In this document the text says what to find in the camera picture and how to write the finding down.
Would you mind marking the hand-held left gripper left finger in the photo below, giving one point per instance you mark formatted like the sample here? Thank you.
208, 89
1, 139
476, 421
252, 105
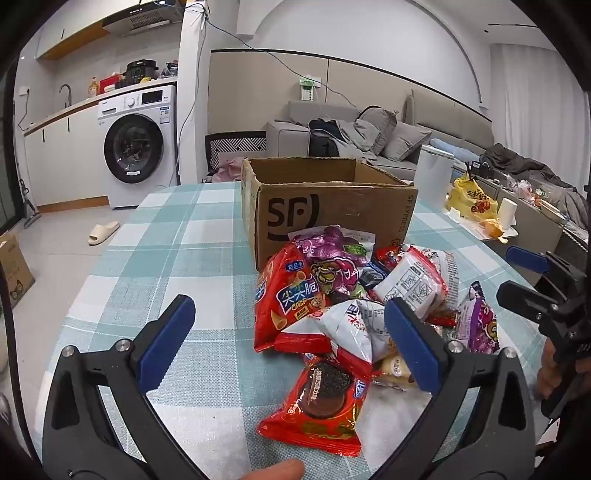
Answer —
166, 337

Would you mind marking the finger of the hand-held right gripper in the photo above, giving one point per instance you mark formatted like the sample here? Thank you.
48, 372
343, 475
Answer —
526, 258
526, 297

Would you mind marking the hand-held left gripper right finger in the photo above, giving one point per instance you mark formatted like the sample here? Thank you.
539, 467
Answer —
411, 341

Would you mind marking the small purple snack packet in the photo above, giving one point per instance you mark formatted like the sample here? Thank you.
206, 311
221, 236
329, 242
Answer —
478, 323

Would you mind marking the white packet with red edges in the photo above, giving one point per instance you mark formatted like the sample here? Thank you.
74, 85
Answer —
411, 286

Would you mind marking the white and red snack packet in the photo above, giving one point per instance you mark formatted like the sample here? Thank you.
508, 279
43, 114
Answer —
341, 327

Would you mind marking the blue cookie packet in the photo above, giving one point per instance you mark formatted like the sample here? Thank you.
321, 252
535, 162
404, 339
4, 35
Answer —
371, 277

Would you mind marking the red chip packet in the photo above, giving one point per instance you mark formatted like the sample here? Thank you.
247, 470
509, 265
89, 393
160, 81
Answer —
286, 300

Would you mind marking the purple packet with green label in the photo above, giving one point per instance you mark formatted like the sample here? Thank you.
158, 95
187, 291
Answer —
323, 240

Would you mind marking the brown cardboard box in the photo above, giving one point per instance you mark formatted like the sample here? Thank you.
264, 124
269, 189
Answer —
341, 207

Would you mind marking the person's right hand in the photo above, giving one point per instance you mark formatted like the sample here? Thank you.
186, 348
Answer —
548, 369

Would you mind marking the person's left hand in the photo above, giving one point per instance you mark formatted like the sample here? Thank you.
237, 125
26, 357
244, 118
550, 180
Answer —
281, 470

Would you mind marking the grey side table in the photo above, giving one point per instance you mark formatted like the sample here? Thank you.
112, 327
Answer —
540, 230

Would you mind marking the orange snack bag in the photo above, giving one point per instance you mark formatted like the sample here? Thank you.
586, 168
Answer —
491, 228

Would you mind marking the white paper cup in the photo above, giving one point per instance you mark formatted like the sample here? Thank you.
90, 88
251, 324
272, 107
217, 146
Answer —
508, 212

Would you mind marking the yellow plastic bag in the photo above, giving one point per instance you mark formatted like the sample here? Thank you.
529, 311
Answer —
471, 201

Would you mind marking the dark coat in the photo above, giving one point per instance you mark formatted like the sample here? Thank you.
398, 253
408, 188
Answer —
526, 166

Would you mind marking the checked teal tablecloth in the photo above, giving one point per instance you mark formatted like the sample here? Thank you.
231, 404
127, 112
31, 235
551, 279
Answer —
184, 230

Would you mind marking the beige slipper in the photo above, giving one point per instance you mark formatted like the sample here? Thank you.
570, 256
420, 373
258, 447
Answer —
104, 233

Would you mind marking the white trash bin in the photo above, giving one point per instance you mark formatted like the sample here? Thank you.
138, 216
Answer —
433, 177

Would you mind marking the white curtain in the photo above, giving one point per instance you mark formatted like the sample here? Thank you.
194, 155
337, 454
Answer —
535, 106

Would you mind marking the printed cardboard box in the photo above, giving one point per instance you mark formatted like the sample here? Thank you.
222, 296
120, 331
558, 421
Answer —
14, 272

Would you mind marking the grey pillow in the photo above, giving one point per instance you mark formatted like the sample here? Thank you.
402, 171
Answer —
406, 141
378, 127

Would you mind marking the pink cloth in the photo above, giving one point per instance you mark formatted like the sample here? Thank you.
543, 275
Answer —
226, 171

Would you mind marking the white washing machine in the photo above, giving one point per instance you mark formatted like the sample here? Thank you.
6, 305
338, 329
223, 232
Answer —
138, 152

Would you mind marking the grey floor mop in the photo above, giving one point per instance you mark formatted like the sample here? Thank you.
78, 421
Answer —
27, 207

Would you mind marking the black patterned basket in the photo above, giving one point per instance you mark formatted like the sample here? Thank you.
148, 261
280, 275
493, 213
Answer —
235, 145

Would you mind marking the grey jacket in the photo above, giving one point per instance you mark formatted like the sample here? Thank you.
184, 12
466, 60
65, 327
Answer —
355, 138

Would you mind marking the white kitchen base cabinet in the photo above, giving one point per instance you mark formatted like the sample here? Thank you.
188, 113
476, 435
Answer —
60, 157

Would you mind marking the dark clothing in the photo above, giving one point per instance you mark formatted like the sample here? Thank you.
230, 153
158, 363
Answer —
323, 141

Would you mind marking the grey sofa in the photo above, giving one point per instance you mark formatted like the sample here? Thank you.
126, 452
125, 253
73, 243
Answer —
286, 138

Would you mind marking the yellow bottle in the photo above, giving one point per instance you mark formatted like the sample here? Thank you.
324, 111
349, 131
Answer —
93, 88

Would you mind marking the red box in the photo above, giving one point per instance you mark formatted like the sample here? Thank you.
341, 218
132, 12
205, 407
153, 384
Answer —
110, 84

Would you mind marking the curved kitchen faucet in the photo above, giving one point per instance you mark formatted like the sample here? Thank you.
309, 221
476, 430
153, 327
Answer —
69, 94

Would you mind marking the black pressure cooker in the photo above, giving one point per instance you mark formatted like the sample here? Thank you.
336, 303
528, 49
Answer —
141, 71

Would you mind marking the steel range hood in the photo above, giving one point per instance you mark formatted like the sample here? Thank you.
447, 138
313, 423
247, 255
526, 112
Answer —
143, 21

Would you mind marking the green and white wall device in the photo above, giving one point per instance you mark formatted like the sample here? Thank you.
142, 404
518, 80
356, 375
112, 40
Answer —
307, 90

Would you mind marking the white wall cabinet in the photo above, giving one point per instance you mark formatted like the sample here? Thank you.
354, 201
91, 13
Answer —
69, 32

